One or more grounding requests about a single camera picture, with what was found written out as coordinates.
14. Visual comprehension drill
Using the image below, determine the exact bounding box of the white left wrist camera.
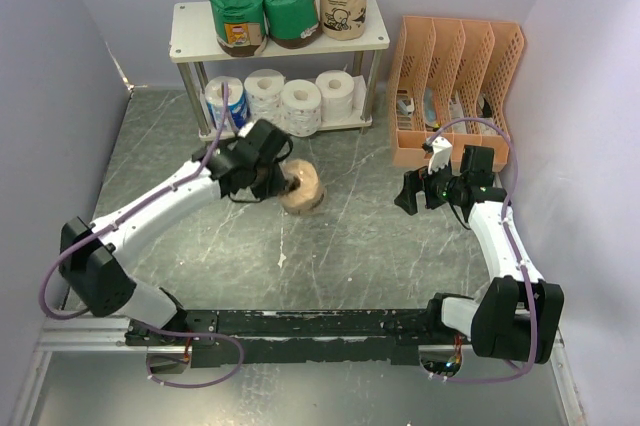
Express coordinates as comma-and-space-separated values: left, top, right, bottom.
238, 121, 255, 138

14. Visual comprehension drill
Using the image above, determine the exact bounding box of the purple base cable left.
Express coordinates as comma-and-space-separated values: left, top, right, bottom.
144, 329, 246, 388

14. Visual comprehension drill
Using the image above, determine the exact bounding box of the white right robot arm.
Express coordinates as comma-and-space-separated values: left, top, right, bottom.
394, 138, 564, 364

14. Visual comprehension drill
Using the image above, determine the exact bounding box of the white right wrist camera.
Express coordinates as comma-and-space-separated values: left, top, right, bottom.
423, 136, 453, 175

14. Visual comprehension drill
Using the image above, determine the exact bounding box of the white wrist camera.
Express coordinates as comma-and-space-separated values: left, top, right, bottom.
423, 136, 453, 175
238, 121, 255, 138

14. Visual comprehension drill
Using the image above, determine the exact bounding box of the white unwrapped loose-end roll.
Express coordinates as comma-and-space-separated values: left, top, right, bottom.
315, 70, 364, 124

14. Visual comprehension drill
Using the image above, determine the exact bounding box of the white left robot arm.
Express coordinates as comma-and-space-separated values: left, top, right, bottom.
58, 119, 294, 345

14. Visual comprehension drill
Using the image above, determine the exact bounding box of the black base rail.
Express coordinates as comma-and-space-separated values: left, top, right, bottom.
125, 308, 467, 368

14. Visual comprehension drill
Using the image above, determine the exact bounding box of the green paper roll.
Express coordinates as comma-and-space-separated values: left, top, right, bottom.
264, 0, 322, 49

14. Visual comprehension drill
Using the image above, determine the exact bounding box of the brown cartoon paper roll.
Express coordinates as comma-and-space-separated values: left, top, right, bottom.
320, 0, 367, 41

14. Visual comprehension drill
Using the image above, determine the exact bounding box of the blue paper roll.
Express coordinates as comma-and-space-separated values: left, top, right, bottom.
204, 76, 249, 131

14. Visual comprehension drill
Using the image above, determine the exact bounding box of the orange plastic file organizer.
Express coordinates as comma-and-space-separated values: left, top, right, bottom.
387, 16, 525, 172

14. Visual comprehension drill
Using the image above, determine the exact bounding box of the white floral roll front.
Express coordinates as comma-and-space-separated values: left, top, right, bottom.
244, 69, 285, 126

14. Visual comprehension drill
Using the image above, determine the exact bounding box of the grey two-tier shelf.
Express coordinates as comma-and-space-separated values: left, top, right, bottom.
169, 0, 390, 142

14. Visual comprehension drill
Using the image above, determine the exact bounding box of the aluminium frame rail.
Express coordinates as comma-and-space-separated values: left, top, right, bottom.
35, 308, 564, 353

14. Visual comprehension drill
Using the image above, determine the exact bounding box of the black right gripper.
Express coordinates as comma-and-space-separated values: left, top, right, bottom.
394, 154, 466, 215

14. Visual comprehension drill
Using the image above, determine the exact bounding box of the green torn roll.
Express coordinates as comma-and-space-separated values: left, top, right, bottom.
209, 0, 268, 57

